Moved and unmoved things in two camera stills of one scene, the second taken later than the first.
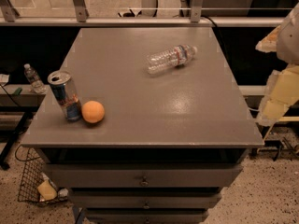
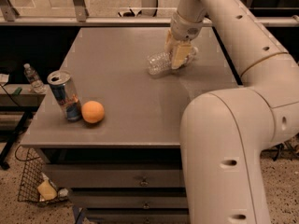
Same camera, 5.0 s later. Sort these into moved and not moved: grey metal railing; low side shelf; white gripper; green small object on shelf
Moved: white gripper
Not moved: low side shelf; green small object on shelf; grey metal railing
